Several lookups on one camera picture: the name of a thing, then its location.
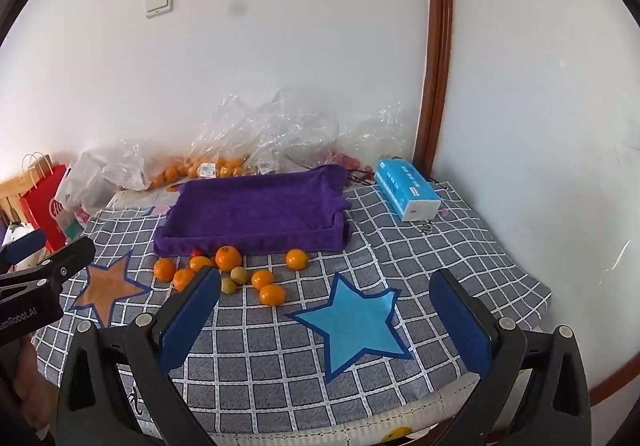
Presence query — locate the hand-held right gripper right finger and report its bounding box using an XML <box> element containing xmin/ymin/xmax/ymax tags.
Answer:
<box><xmin>429</xmin><ymin>268</ymin><xmax>593</xmax><ymax>446</ymax></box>

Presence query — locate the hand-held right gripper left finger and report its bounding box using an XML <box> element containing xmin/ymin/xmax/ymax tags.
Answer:
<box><xmin>56</xmin><ymin>267</ymin><xmax>222</xmax><ymax>446</ymax></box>

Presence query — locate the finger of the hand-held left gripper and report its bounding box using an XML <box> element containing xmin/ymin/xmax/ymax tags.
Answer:
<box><xmin>0</xmin><ymin>236</ymin><xmax>97</xmax><ymax>299</ymax></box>
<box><xmin>0</xmin><ymin>228</ymin><xmax>48</xmax><ymax>269</ymax></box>

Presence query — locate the purple towel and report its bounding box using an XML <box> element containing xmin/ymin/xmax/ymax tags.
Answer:
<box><xmin>152</xmin><ymin>164</ymin><xmax>351</xmax><ymax>257</ymax></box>

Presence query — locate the person's left hand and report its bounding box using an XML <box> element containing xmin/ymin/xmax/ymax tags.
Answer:
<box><xmin>10</xmin><ymin>336</ymin><xmax>53</xmax><ymax>432</ymax></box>

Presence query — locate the red paper bag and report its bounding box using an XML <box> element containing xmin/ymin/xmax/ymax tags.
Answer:
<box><xmin>19</xmin><ymin>152</ymin><xmax>71</xmax><ymax>254</ymax></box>

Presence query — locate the wooden furniture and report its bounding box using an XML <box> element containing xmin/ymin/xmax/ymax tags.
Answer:
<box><xmin>0</xmin><ymin>173</ymin><xmax>31</xmax><ymax>227</ymax></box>

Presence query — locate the white plastic bag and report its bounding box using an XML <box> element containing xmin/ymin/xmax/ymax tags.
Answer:
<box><xmin>54</xmin><ymin>151</ymin><xmax>118</xmax><ymax>231</ymax></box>

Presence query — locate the grey checked star blanket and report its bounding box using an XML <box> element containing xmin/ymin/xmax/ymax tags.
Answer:
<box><xmin>31</xmin><ymin>178</ymin><xmax>553</xmax><ymax>437</ymax></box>

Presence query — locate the crumpled clear plastic bag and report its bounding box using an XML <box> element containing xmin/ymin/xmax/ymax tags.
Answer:
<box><xmin>100</xmin><ymin>138</ymin><xmax>153</xmax><ymax>191</ymax></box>

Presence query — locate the pile of bagged mandarins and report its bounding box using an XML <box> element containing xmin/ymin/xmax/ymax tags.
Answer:
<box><xmin>149</xmin><ymin>155</ymin><xmax>248</xmax><ymax>189</ymax></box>

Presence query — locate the blue tissue pack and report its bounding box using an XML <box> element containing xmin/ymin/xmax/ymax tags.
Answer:
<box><xmin>374</xmin><ymin>158</ymin><xmax>443</xmax><ymax>223</ymax></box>

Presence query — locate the clear plastic bag with mandarins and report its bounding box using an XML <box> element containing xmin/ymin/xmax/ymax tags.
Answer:
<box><xmin>187</xmin><ymin>88</ymin><xmax>341</xmax><ymax>177</ymax></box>

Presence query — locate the clear plastic bag with red fruit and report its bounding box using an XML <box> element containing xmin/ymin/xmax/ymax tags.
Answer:
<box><xmin>325</xmin><ymin>100</ymin><xmax>407</xmax><ymax>174</ymax></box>

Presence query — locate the white light switch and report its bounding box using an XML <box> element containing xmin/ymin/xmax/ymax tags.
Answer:
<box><xmin>144</xmin><ymin>0</ymin><xmax>175</xmax><ymax>19</ymax></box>

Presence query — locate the brown wooden door frame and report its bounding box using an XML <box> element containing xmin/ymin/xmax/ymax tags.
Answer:
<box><xmin>413</xmin><ymin>0</ymin><xmax>454</xmax><ymax>177</ymax></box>

